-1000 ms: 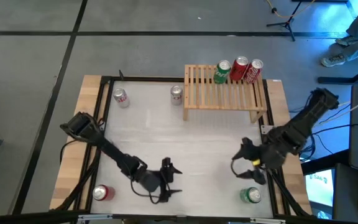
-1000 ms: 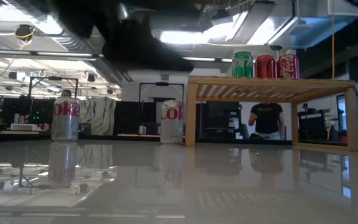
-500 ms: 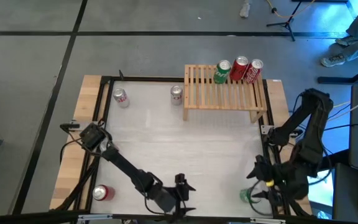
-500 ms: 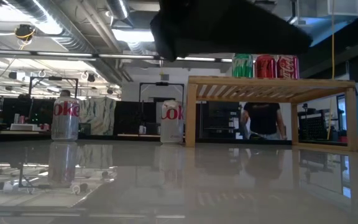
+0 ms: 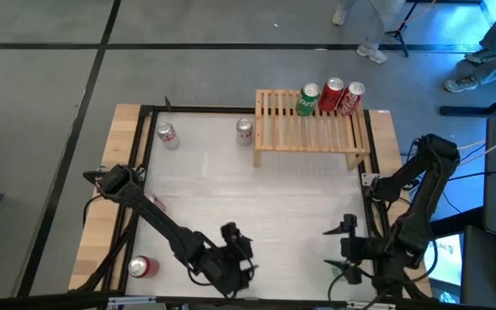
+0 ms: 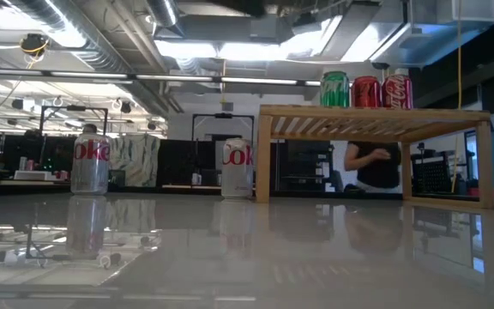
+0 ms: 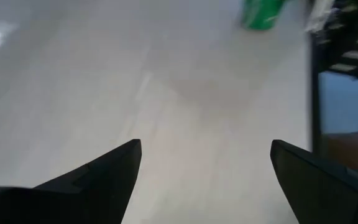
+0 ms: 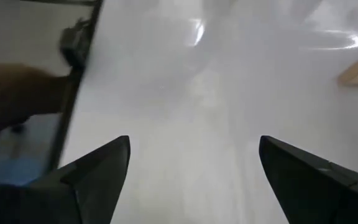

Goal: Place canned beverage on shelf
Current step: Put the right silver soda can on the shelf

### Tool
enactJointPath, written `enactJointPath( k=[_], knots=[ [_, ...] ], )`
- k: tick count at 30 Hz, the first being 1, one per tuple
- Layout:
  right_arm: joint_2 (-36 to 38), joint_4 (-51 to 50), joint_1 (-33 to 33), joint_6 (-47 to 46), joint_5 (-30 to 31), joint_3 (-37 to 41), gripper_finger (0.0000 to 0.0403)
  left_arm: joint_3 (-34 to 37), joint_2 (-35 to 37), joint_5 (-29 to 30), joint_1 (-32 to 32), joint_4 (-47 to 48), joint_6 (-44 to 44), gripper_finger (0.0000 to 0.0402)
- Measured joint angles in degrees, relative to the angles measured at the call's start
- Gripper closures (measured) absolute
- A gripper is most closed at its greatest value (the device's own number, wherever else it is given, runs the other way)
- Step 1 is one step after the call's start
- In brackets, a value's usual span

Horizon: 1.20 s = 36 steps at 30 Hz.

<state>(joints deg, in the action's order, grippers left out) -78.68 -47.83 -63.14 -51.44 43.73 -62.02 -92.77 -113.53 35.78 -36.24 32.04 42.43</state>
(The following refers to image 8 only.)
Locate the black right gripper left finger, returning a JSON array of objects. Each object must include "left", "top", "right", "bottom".
[{"left": 0, "top": 135, "right": 132, "bottom": 224}]

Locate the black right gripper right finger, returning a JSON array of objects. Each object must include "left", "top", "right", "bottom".
[{"left": 259, "top": 135, "right": 358, "bottom": 224}]

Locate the wooden slatted shelf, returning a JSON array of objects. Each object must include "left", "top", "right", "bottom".
[{"left": 336, "top": 45, "right": 358, "bottom": 88}]

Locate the black aluminium table frame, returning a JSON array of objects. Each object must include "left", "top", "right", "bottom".
[{"left": 20, "top": 0, "right": 105, "bottom": 175}]

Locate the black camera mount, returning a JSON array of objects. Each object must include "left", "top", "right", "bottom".
[{"left": 59, "top": 18, "right": 90, "bottom": 68}]

